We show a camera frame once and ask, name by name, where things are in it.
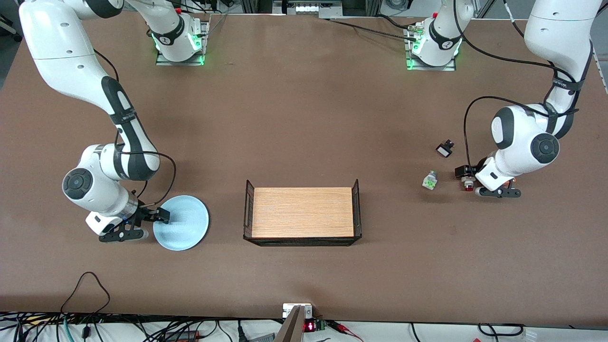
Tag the red digit display module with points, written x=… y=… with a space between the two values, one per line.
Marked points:
x=311 y=326

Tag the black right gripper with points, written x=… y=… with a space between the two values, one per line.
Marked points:
x=144 y=214

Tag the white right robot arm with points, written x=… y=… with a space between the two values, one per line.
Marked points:
x=71 y=57

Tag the grey power supply box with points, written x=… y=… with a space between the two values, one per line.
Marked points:
x=261 y=338

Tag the black square push button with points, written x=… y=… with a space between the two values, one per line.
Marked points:
x=444 y=150

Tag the aluminium edge rail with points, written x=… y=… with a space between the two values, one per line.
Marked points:
x=601 y=71

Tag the light blue round plate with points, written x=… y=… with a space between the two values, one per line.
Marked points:
x=187 y=223

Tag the black power adapter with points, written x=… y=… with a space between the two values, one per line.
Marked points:
x=183 y=336

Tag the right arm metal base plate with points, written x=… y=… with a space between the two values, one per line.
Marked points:
x=205 y=33

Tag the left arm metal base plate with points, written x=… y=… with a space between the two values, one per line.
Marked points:
x=411 y=57

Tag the aluminium camera mount post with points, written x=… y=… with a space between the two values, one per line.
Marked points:
x=292 y=325

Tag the red push button switch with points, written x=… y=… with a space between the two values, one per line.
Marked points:
x=468 y=184

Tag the green push button switch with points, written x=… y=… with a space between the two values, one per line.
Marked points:
x=430 y=181

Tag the aluminium frame with light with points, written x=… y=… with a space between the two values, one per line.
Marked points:
x=306 y=8

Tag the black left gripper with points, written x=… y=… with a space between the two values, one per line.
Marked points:
x=476 y=169

